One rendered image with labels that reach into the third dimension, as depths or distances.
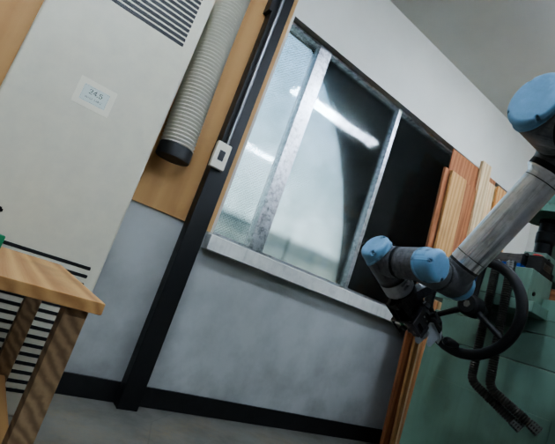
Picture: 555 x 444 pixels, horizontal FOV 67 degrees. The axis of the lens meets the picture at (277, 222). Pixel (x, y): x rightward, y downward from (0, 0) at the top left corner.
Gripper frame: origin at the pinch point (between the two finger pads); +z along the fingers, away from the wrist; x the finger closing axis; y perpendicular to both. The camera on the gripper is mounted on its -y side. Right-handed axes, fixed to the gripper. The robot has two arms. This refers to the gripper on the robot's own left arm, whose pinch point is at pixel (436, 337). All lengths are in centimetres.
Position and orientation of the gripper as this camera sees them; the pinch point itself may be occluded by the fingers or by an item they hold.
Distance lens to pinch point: 125.8
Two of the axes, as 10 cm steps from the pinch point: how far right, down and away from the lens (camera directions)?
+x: 5.7, -0.2, -8.2
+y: -6.3, 6.4, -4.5
